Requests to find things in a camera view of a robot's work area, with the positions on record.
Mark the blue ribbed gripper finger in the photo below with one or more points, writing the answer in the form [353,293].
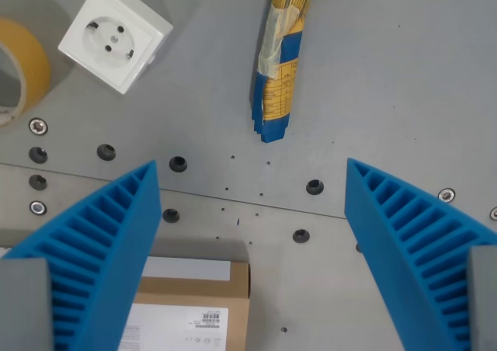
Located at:
[97,242]
[419,250]

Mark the blue and yellow bag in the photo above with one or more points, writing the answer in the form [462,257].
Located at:
[280,63]

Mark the silver hex bolt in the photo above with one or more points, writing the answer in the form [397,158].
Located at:
[38,207]
[494,213]
[447,195]
[38,126]

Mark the brown cardboard box with label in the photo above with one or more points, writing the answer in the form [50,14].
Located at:
[190,308]

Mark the yellow adhesive tape roll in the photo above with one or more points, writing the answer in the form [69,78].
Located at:
[27,61]

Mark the white wall power socket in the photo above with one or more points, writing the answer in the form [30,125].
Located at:
[115,35]

